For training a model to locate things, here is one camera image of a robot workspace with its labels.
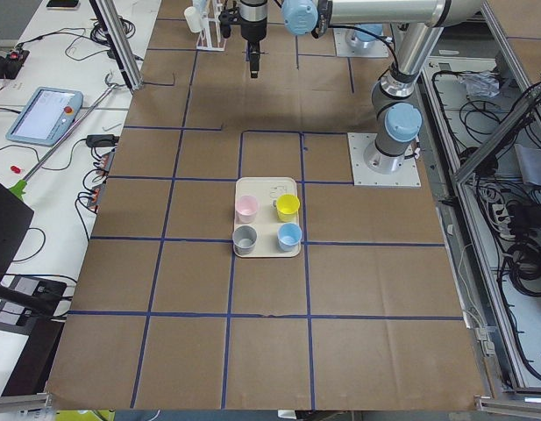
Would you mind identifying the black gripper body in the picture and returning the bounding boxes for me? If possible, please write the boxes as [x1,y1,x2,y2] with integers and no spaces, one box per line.
[239,19,267,60]

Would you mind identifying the white plastic cup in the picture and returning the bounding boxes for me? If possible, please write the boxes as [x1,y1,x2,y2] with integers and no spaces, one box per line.
[184,6,203,33]

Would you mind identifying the light blue cup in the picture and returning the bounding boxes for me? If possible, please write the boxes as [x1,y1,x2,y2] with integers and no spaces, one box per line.
[277,223,303,252]
[192,0,207,14]

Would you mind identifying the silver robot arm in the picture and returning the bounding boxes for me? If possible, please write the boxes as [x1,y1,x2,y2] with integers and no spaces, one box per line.
[345,24,383,50]
[281,0,482,175]

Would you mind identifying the pink plastic cup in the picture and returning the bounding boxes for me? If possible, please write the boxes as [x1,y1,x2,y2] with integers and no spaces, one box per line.
[235,195,259,224]

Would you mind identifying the yellow plastic cup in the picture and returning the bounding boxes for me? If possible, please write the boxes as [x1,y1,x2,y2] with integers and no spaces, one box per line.
[276,194,301,223]

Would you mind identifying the grey plastic cup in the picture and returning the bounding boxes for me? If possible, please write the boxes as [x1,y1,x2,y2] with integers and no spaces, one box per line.
[232,225,258,256]

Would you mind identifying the cream plastic tray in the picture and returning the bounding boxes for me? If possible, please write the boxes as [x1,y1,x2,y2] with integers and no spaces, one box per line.
[233,177,302,258]

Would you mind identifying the black power adapter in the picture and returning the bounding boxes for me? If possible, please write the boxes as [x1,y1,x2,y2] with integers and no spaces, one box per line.
[85,134,119,148]

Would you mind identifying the blue teach pendant tablet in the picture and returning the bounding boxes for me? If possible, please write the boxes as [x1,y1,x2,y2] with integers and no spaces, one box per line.
[5,87,83,146]

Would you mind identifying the metal reacher grabber pole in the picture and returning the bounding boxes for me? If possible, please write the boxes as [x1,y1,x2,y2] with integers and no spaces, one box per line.
[9,73,135,201]

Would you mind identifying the black monitor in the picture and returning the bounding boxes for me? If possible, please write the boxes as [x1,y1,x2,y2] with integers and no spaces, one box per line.
[0,183,33,282]

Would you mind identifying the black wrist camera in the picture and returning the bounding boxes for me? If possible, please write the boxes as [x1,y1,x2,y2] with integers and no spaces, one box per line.
[218,6,240,39]

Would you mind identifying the white wire cup rack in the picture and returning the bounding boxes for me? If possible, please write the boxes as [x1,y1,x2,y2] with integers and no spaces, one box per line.
[196,0,226,52]

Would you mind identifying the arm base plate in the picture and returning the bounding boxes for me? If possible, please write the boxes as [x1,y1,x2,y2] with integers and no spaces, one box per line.
[347,132,421,188]
[334,29,389,59]

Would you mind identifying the aluminium frame post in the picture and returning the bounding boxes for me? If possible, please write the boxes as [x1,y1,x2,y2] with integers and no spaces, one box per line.
[89,0,143,92]

